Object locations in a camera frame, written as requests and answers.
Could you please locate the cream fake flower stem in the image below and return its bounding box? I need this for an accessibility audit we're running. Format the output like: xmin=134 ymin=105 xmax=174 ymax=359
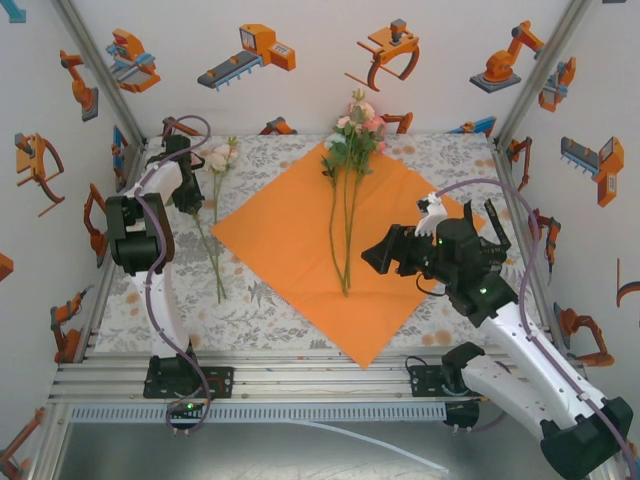
xmin=202 ymin=135 xmax=240 ymax=226

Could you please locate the black printed ribbon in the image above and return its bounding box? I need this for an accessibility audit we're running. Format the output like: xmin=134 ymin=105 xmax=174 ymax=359
xmin=462 ymin=198 xmax=512 ymax=251

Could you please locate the orange wrapping paper sheet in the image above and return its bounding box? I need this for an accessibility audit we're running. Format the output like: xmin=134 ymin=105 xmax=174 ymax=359
xmin=209 ymin=138 xmax=487 ymax=370

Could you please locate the floral patterned table mat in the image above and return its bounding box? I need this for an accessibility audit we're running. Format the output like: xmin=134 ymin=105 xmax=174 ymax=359
xmin=94 ymin=132 xmax=551 ymax=351

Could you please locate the black controller box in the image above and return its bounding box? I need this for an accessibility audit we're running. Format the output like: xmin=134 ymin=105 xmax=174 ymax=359
xmin=443 ymin=399 xmax=481 ymax=432
xmin=166 ymin=398 xmax=207 ymax=426

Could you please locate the white plastic tube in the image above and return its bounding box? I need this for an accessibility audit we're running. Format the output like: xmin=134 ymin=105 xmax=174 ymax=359
xmin=292 ymin=418 xmax=451 ymax=474

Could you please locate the brushed metal panel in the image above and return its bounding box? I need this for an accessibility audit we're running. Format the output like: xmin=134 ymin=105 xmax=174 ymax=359
xmin=29 ymin=419 xmax=616 ymax=480

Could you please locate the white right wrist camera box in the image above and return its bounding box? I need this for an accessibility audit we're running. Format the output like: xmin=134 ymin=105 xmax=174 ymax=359
xmin=414 ymin=192 xmax=448 ymax=237

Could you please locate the aluminium side rail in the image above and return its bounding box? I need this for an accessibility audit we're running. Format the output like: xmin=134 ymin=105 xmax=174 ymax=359
xmin=74 ymin=142 xmax=149 ymax=364
xmin=492 ymin=139 xmax=566 ymax=360

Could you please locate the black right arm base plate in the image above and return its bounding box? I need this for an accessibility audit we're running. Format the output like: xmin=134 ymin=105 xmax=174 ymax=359
xmin=409 ymin=366 xmax=500 ymax=400

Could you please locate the aluminium frame post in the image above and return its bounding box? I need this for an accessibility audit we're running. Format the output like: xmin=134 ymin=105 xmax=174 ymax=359
xmin=492 ymin=0 xmax=594 ymax=146
xmin=49 ymin=0 xmax=149 ymax=146

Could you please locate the aluminium rail frame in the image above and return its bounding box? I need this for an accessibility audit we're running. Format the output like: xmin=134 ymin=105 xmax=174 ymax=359
xmin=47 ymin=349 xmax=594 ymax=404

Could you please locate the grey slotted cable duct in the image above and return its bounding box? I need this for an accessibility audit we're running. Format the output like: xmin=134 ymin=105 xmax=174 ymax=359
xmin=69 ymin=403 xmax=447 ymax=422

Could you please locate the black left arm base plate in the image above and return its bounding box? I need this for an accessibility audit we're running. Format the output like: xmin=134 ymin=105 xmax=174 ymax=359
xmin=143 ymin=366 xmax=235 ymax=400

